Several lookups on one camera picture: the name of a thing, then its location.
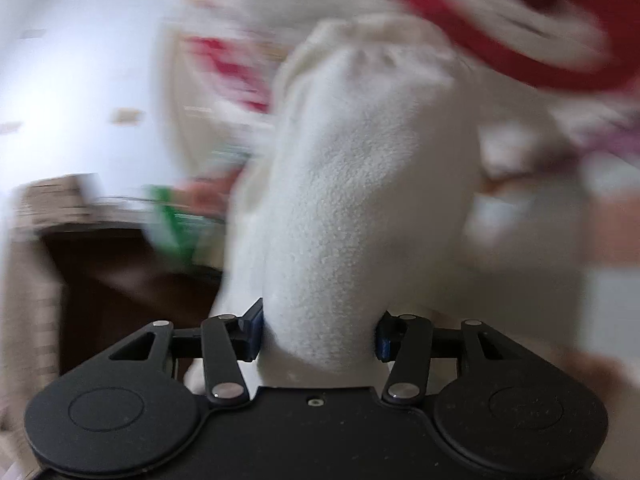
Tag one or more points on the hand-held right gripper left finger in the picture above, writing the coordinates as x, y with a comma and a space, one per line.
255, 332

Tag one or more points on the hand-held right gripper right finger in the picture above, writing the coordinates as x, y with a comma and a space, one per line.
382, 345

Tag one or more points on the cream fleece jacket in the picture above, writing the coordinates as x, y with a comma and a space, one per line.
360, 185

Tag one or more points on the green plastic bag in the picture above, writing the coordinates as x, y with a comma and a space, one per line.
172, 225

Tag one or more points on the dark wooden cabinet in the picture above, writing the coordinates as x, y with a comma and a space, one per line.
125, 280

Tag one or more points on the patterned box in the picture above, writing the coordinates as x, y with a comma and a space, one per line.
50, 200

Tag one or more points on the checked bed sheet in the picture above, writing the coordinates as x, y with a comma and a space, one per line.
610, 210

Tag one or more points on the bear print quilt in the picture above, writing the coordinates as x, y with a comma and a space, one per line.
500, 20

